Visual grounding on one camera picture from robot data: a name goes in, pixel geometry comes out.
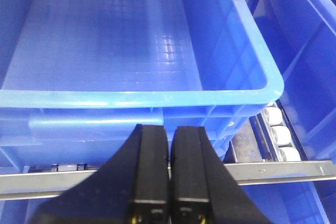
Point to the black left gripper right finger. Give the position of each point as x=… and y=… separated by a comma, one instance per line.
x=203, y=190

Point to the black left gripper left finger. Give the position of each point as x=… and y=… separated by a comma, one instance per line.
x=131, y=187

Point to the blue crate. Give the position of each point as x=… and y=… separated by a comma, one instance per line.
x=300, y=35
x=78, y=75
x=305, y=202

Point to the lower blue crate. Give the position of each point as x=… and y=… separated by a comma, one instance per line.
x=305, y=202

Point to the blue crate middle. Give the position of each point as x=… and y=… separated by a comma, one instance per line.
x=300, y=35

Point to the blue crate left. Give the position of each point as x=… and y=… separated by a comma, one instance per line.
x=78, y=75

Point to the roller conveyor rail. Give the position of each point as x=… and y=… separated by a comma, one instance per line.
x=264, y=152

